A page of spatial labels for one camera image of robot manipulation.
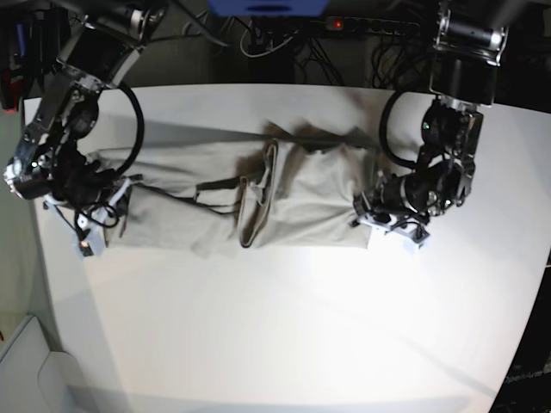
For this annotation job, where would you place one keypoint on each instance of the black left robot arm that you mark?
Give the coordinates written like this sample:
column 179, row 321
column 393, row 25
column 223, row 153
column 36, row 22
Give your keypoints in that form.
column 463, row 78

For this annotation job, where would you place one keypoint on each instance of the white plastic bin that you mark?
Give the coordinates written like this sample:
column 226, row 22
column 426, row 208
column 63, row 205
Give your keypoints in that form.
column 35, row 378

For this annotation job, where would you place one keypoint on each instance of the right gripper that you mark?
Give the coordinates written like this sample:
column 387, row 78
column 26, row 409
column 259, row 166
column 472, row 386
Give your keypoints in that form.
column 93, row 225

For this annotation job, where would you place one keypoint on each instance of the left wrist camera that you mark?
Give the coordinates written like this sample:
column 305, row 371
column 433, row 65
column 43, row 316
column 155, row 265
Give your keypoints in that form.
column 418, row 244

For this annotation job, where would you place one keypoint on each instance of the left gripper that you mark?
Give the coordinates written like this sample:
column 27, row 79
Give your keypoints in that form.
column 397, row 205

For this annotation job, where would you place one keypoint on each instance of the red and blue tools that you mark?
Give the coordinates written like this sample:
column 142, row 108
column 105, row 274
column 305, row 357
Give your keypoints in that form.
column 11, row 68

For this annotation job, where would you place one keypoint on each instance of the white t-shirt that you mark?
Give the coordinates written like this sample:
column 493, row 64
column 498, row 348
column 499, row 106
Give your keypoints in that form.
column 280, row 189

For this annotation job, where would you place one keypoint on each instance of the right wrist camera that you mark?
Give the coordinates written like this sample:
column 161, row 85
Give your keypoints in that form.
column 91, row 248

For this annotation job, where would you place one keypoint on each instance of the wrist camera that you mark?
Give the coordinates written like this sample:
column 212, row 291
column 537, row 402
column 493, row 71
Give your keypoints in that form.
column 418, row 244
column 91, row 248

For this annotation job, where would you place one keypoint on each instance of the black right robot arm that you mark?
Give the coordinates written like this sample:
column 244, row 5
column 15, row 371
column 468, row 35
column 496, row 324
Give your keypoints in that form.
column 47, row 163

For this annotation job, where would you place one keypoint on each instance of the blue box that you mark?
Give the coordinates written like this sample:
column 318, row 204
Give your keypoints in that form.
column 268, row 7

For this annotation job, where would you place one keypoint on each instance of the white power strip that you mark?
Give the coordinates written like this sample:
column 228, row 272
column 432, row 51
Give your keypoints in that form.
column 360, row 25

